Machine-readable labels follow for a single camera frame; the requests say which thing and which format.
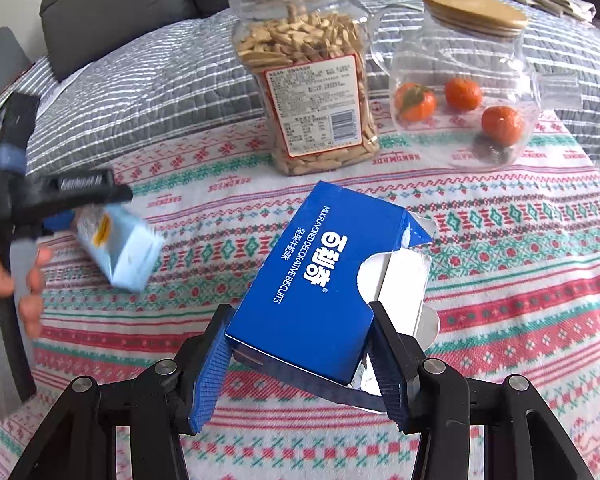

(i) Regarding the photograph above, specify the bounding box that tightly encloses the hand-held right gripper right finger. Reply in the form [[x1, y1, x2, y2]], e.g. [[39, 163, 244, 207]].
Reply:
[[369, 301, 593, 480]]

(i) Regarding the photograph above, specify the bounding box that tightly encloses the person's left hand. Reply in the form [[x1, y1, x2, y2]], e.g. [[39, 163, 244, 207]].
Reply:
[[0, 246, 54, 341]]

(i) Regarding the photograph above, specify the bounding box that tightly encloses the blue biscuit box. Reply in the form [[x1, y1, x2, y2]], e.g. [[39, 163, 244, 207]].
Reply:
[[226, 181, 441, 414]]

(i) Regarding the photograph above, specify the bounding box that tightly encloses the grey chair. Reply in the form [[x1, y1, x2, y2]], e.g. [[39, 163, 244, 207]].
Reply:
[[0, 27, 34, 112]]

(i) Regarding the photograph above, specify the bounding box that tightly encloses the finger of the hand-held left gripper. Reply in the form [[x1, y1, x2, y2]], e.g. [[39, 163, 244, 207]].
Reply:
[[87, 184, 134, 207], [42, 210, 79, 236]]

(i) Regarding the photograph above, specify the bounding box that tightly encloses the light blue and white carton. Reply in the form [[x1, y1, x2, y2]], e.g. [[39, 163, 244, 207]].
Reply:
[[75, 204, 165, 292]]

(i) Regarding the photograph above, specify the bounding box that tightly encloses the glass jar with wooden lid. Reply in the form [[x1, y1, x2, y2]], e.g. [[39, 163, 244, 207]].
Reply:
[[369, 0, 582, 171]]

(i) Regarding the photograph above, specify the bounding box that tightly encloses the clear plastic biscuit jar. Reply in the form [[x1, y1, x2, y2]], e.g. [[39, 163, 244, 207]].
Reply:
[[228, 0, 382, 177]]

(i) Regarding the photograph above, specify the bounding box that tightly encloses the grey sofa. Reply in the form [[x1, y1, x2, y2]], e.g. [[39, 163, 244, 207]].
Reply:
[[40, 0, 600, 80]]

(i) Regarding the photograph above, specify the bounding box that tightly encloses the red and green printed blanket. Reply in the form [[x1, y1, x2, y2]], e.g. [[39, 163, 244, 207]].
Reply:
[[0, 105, 600, 480]]

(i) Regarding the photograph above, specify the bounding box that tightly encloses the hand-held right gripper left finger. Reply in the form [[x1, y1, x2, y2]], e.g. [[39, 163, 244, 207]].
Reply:
[[10, 304, 237, 480]]

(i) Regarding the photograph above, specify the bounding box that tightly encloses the tangerine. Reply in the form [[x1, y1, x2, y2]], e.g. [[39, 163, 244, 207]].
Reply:
[[394, 82, 437, 122], [444, 76, 483, 110], [481, 105, 524, 147]]

